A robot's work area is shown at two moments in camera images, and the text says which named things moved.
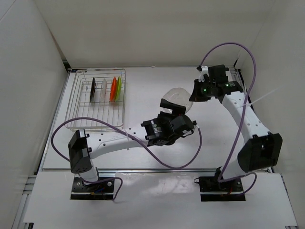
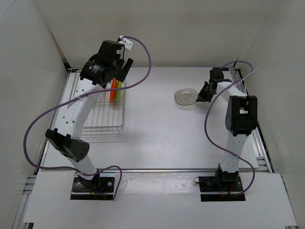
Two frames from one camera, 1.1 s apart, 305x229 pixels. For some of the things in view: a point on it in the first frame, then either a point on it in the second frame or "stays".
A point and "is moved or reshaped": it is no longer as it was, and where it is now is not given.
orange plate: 113,89 stays
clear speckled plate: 178,96 is moved or reshaped
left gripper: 177,109 -> 121,76
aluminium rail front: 128,170 stays
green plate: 118,88 stays
